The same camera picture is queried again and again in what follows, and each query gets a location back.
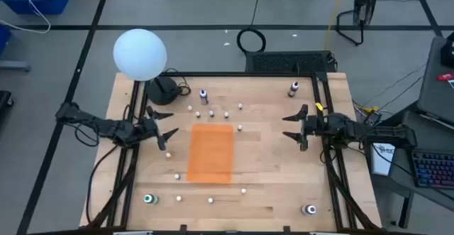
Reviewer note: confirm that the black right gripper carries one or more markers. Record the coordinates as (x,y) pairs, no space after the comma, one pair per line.
(315,126)

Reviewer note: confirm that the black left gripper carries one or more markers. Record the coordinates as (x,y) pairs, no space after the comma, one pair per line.
(145,132)

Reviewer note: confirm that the large black food-colouring bottle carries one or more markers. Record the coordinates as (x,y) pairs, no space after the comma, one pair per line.
(293,90)

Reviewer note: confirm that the large purple food-colouring bottle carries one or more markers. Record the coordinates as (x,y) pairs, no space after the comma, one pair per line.
(309,209)

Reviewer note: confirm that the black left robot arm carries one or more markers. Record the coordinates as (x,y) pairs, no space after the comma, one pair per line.
(106,126)

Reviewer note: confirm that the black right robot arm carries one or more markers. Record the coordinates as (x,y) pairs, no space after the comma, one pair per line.
(354,130)

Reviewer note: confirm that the yellow tag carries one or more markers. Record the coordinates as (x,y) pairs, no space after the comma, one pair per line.
(319,106)

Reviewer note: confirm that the orange translucent plastic bin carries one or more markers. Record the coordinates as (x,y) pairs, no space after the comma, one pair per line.
(211,153)

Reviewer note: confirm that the black perforated crate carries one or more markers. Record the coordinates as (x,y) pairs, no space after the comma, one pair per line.
(287,62)

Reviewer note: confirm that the white globe lamp black base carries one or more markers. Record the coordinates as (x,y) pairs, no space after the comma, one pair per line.
(140,54)

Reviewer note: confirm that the white paper sheet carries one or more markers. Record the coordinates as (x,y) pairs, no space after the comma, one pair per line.
(381,164)

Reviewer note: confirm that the dark grey side table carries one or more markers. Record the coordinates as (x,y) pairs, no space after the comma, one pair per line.
(434,96)

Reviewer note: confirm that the backlit computer keyboard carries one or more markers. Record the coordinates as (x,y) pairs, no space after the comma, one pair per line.
(434,169)

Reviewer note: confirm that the dark grey workstation desk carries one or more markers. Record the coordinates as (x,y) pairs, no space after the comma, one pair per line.
(425,199)

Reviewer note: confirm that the red marker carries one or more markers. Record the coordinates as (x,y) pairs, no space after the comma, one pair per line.
(446,77)

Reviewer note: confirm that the grey stand foot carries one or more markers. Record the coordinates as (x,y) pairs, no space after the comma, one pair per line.
(14,66)

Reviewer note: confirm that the black desk device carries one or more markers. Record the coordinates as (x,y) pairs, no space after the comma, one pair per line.
(448,52)

